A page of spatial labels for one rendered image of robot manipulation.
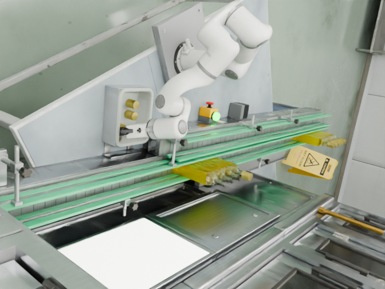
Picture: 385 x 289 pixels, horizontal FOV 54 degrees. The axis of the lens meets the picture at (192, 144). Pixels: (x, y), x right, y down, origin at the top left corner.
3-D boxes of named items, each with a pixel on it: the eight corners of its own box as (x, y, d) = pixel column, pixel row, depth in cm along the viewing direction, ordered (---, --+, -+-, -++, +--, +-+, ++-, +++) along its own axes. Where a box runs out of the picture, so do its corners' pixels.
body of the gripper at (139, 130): (147, 140, 131) (125, 141, 138) (166, 137, 140) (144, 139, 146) (145, 118, 131) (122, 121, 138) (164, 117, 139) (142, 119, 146)
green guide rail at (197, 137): (167, 140, 157) (181, 144, 152) (167, 137, 157) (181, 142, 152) (321, 113, 291) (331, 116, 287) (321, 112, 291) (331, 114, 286)
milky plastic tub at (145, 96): (101, 142, 147) (116, 148, 142) (105, 85, 141) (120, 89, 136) (135, 137, 160) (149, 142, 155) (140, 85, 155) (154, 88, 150)
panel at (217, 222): (37, 262, 111) (111, 324, 91) (37, 253, 110) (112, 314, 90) (215, 194, 180) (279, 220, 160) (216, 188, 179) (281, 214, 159)
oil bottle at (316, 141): (291, 139, 261) (332, 150, 244) (293, 132, 259) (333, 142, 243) (295, 139, 265) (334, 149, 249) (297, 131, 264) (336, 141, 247)
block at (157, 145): (145, 152, 159) (157, 156, 155) (148, 130, 157) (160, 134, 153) (152, 151, 162) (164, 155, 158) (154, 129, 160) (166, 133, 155)
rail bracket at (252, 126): (236, 125, 199) (258, 132, 192) (239, 112, 198) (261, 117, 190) (240, 125, 202) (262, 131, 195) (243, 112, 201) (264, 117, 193)
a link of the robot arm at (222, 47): (227, 76, 134) (198, 47, 136) (269, 29, 126) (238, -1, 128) (213, 77, 120) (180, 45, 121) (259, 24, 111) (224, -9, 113)
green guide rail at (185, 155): (165, 156, 159) (179, 162, 154) (165, 154, 159) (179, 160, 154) (319, 123, 293) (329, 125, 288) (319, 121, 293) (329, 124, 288)
